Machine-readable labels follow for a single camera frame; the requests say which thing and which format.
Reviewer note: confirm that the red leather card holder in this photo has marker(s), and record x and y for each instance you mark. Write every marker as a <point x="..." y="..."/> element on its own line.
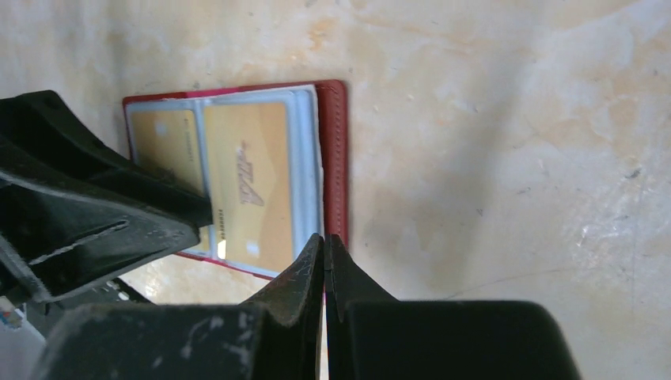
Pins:
<point x="317" y="133"/>

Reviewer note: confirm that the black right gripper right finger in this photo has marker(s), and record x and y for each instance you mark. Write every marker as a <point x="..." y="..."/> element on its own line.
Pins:
<point x="352" y="300"/>

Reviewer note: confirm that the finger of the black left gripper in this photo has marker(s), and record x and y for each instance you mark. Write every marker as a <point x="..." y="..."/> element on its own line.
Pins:
<point x="57" y="244"/>
<point x="42" y="125"/>

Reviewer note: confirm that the gold credit card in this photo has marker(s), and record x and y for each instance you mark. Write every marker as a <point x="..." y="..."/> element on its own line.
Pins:
<point x="248" y="169"/>
<point x="165" y="142"/>

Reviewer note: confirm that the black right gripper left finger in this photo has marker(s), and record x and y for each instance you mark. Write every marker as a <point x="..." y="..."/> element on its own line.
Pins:
<point x="286" y="330"/>

